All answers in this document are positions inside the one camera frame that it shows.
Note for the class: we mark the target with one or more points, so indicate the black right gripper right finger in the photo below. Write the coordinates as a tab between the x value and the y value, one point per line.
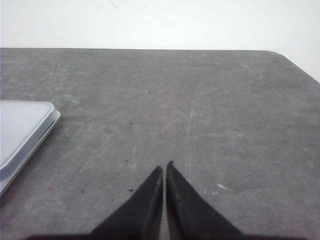
189	216

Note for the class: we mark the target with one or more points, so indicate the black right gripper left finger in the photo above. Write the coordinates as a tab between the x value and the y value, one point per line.
139	218

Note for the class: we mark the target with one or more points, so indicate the silver digital kitchen scale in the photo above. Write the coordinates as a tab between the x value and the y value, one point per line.
24	125

